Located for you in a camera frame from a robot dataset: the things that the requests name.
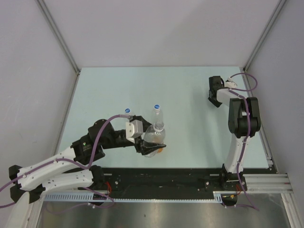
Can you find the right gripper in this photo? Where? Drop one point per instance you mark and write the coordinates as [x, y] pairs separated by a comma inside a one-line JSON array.
[[217, 104]]

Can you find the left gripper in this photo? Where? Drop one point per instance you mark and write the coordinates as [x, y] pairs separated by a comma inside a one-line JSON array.
[[145, 147]]

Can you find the orange bottle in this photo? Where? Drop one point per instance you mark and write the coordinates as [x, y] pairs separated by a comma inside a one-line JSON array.
[[159, 138]]

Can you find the clear plastic bottle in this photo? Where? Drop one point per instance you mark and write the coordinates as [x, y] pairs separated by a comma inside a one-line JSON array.
[[155, 133]]

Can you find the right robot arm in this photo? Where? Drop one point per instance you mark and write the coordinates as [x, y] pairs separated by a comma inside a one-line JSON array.
[[243, 123]]

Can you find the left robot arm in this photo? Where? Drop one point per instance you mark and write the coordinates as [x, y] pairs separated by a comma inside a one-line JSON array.
[[73, 167]]

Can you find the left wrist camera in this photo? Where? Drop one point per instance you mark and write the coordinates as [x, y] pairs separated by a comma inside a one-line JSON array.
[[133, 130]]

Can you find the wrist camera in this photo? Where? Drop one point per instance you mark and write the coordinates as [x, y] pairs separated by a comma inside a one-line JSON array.
[[230, 84], [133, 130]]

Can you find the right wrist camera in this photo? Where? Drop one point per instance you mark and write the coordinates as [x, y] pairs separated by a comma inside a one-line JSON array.
[[230, 84]]

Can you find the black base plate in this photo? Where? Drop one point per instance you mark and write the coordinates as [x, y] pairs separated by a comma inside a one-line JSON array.
[[149, 179]]

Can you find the slotted cable duct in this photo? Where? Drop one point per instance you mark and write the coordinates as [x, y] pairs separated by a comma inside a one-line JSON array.
[[88, 196]]

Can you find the right aluminium frame post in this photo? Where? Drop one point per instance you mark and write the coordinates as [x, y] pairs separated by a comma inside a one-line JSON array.
[[270, 24]]

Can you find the aluminium frame post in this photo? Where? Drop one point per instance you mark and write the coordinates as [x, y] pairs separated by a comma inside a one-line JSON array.
[[57, 34], [270, 24]]

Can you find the left aluminium frame post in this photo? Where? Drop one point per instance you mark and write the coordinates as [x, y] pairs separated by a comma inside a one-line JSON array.
[[57, 34]]

